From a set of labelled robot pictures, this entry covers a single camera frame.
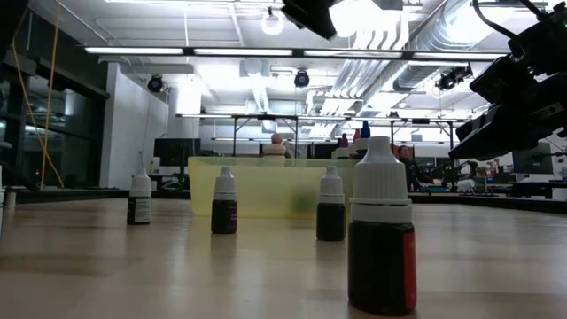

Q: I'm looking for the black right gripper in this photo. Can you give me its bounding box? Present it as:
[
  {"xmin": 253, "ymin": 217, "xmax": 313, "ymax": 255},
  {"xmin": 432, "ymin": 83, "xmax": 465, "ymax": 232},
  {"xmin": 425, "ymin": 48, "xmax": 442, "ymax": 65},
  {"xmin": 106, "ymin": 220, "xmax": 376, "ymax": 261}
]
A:
[{"xmin": 447, "ymin": 55, "xmax": 567, "ymax": 160}]

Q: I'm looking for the blue-capped large colouring bottle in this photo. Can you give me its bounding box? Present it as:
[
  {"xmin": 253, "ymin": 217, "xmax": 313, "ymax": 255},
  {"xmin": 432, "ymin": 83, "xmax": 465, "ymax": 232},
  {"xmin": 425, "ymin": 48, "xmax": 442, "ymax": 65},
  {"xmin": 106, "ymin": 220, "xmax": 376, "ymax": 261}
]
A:
[{"xmin": 357, "ymin": 120, "xmax": 372, "ymax": 147}]

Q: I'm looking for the violet-capped large colouring bottle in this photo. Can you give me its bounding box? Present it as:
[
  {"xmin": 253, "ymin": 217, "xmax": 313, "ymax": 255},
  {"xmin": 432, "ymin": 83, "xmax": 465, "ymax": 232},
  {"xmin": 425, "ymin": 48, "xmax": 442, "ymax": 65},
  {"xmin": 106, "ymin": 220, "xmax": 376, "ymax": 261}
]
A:
[{"xmin": 338, "ymin": 132, "xmax": 353, "ymax": 160}]

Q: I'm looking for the small red-labelled dropper bottle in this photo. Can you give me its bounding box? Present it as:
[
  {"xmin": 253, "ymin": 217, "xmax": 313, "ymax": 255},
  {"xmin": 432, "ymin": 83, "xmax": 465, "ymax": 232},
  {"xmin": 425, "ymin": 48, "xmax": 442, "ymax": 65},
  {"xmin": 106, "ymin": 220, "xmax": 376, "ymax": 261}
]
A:
[{"xmin": 347, "ymin": 136, "xmax": 418, "ymax": 317}]

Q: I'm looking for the small white-capped dropper bottle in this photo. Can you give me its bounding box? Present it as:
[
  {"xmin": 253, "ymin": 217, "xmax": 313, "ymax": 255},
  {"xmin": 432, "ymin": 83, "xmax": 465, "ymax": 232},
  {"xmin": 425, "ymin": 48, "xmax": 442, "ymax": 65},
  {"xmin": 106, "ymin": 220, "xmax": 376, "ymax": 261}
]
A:
[
  {"xmin": 127, "ymin": 167, "xmax": 154, "ymax": 227},
  {"xmin": 315, "ymin": 166, "xmax": 346, "ymax": 243}
]

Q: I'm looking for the small purple-labelled dropper bottle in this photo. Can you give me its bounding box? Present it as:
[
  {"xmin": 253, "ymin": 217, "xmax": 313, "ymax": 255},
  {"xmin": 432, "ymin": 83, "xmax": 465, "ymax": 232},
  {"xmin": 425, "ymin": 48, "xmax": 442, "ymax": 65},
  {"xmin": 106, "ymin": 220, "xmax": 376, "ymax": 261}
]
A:
[{"xmin": 210, "ymin": 166, "xmax": 238, "ymax": 236}]

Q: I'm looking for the black beam with light strips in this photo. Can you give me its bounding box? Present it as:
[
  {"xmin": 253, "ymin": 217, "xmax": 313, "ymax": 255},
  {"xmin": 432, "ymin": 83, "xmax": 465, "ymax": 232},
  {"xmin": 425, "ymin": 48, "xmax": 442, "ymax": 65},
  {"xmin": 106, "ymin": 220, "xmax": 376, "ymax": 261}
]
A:
[{"xmin": 82, "ymin": 45, "xmax": 506, "ymax": 62}]

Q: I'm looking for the black computer monitor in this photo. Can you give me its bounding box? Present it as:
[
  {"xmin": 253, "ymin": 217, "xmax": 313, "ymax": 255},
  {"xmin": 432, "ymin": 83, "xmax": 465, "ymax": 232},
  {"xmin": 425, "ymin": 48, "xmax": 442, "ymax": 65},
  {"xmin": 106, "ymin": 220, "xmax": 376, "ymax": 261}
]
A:
[
  {"xmin": 513, "ymin": 141, "xmax": 554, "ymax": 175},
  {"xmin": 153, "ymin": 137, "xmax": 202, "ymax": 168}
]

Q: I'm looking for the black ceiling-mounted device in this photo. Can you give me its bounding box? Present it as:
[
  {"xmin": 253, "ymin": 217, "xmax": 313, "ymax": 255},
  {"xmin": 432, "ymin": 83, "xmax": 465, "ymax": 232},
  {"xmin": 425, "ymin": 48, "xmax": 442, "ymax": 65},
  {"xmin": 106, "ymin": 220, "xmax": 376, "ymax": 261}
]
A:
[{"xmin": 435, "ymin": 65, "xmax": 474, "ymax": 92}]

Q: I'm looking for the person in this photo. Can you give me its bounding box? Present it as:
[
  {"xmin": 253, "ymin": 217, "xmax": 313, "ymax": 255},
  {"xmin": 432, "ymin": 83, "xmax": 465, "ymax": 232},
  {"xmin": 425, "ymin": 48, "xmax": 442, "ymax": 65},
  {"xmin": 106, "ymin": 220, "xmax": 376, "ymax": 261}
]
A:
[{"xmin": 397, "ymin": 144, "xmax": 426, "ymax": 194}]

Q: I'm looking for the yellow toy donut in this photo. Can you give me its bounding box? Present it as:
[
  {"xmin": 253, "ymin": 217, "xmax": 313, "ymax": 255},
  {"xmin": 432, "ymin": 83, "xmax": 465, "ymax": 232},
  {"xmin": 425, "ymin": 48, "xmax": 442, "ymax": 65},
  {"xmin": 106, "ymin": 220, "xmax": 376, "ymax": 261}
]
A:
[{"xmin": 263, "ymin": 144, "xmax": 288, "ymax": 160}]

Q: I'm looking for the yellow translucent plastic bin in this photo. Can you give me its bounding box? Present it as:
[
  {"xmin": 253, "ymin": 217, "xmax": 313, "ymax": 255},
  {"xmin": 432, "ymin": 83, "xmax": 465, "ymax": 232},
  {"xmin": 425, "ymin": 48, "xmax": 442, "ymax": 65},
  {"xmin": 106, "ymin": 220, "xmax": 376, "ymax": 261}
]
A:
[{"xmin": 188, "ymin": 155, "xmax": 361, "ymax": 219}]

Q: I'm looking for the white ring lamp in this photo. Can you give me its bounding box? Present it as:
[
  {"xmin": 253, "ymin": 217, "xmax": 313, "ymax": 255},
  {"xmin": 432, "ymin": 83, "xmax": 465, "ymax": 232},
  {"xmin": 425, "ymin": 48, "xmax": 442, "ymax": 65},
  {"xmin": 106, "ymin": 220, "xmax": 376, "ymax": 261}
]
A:
[{"xmin": 260, "ymin": 6, "xmax": 286, "ymax": 37}]

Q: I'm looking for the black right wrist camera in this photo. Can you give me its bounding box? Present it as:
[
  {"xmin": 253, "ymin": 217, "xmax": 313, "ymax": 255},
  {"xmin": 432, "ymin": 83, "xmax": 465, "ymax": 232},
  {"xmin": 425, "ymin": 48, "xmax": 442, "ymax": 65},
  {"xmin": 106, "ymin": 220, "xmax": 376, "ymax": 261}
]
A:
[{"xmin": 508, "ymin": 27, "xmax": 560, "ymax": 76}]

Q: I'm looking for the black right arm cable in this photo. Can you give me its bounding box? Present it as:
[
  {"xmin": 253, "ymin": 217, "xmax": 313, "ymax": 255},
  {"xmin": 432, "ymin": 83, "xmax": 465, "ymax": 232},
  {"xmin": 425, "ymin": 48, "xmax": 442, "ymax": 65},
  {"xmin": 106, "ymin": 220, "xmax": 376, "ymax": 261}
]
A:
[{"xmin": 471, "ymin": 0, "xmax": 553, "ymax": 41}]

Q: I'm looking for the silver ventilation duct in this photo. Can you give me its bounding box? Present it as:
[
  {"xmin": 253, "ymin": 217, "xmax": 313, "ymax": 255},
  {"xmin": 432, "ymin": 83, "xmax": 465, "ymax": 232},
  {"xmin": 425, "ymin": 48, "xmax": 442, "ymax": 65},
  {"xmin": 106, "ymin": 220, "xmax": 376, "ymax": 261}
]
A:
[{"xmin": 392, "ymin": 0, "xmax": 510, "ymax": 94}]

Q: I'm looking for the black workbench frame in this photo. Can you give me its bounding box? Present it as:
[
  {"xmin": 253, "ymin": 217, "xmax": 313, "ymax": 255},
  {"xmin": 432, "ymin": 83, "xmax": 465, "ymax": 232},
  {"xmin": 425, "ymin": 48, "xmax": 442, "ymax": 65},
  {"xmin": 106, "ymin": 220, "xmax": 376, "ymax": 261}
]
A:
[{"xmin": 179, "ymin": 113, "xmax": 464, "ymax": 160}]

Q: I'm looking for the yellow hanging cable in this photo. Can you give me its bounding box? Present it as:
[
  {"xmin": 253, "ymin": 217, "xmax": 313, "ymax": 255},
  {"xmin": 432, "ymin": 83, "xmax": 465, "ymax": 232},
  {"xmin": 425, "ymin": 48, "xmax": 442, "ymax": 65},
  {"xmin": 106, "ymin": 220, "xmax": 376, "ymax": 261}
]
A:
[{"xmin": 39, "ymin": 0, "xmax": 61, "ymax": 190}]

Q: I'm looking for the yellow extension cord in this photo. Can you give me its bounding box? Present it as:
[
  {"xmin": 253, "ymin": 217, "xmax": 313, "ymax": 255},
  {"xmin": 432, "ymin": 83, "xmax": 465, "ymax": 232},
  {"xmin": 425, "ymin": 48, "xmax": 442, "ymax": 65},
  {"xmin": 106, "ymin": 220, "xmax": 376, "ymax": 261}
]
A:
[{"xmin": 11, "ymin": 42, "xmax": 66, "ymax": 190}]

